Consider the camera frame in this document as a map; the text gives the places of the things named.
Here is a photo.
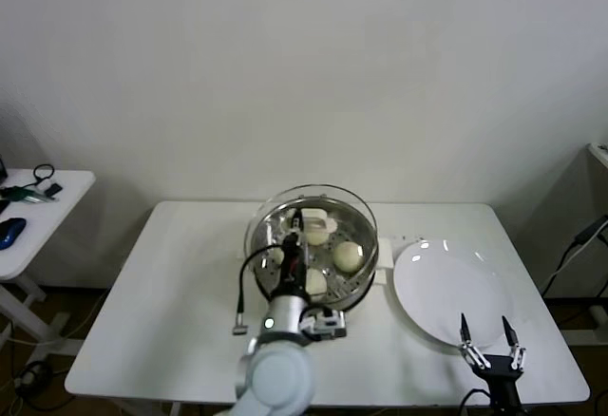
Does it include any perforated steel steamer basket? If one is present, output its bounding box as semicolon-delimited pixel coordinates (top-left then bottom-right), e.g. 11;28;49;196
250;196;381;316

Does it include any white round plate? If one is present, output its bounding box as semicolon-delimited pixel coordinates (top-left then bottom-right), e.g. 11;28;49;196
392;238;515;349

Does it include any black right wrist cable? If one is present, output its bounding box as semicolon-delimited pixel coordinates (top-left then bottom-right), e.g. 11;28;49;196
458;387;491;416

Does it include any white shelf edge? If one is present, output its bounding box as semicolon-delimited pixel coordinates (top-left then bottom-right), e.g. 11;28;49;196
587;142;608;170

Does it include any white stand base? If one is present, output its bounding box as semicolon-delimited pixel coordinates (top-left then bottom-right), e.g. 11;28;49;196
560;305;608;347

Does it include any white side table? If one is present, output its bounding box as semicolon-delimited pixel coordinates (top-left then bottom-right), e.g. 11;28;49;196
0;168;97;356

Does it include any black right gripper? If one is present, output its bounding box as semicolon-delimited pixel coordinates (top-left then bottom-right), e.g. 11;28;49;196
458;312;528;408

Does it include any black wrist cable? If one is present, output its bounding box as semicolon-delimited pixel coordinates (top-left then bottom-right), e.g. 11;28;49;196
231;244;286;336
458;387;491;416

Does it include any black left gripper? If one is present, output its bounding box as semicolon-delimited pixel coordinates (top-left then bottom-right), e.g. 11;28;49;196
278;206;308;301

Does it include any white floor cable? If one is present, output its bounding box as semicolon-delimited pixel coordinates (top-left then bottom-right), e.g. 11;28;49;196
0;287;113;347

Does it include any black ring cable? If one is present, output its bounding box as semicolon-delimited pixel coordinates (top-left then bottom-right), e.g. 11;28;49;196
22;163;58;190

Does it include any black adapter with cable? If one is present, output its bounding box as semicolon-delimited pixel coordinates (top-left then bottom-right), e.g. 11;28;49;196
541;214;608;299

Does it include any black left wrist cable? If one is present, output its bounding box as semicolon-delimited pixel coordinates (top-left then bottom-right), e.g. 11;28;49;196
231;244;286;336

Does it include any blue computer mouse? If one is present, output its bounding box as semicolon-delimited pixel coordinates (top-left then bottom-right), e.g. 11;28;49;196
0;217;29;250

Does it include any white electric cooker pot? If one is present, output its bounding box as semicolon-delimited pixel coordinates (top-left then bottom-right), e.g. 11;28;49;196
235;237;395;341

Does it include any black floor cable coil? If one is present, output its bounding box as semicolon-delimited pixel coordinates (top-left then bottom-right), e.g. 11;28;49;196
13;358;67;412

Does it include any glass lid with cream handle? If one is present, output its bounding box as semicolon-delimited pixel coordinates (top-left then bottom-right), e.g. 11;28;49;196
243;182;380;306

